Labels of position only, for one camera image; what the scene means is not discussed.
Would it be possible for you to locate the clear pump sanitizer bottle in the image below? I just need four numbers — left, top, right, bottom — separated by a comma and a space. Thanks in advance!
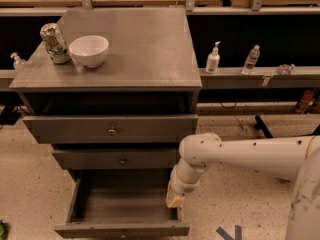
10, 52, 26, 71

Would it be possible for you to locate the grey top drawer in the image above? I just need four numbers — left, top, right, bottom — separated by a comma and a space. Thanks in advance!
23, 115, 198, 144

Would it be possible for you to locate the green labelled drink can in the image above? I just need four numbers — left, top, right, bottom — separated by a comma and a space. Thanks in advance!
40, 23, 71, 64

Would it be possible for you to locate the grey middle drawer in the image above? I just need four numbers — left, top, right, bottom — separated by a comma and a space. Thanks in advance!
53, 148, 179, 170

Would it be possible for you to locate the grey drawer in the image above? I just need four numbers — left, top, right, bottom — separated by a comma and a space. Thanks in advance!
55, 168, 190, 239
53, 148, 179, 170
23, 115, 198, 144

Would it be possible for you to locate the orange spray can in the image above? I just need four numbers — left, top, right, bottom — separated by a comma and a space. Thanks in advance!
294, 90, 314, 114

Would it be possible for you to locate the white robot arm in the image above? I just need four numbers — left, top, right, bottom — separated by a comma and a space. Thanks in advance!
166, 133, 320, 240

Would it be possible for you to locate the grey bottom drawer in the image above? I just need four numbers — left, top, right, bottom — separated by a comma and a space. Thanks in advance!
55, 168, 190, 239

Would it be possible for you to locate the green object at floor edge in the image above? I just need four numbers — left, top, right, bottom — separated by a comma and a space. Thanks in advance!
0, 221, 6, 240

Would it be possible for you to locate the black stand base leg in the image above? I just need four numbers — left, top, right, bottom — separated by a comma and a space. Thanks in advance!
254, 115, 272, 138

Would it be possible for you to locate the crumpled clear plastic wrap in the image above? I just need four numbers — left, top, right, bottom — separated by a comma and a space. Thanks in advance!
278, 64, 296, 75

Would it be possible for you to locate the clear plastic water bottle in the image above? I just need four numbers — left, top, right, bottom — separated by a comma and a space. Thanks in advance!
241, 45, 260, 74

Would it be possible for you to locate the grey wooden drawer cabinet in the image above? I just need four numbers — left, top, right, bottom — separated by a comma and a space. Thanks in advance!
9, 7, 203, 185

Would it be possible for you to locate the white pump lotion bottle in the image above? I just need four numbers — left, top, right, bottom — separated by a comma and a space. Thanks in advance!
205, 41, 220, 73

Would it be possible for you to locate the white ceramic bowl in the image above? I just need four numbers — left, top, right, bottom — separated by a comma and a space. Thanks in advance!
69, 35, 109, 68

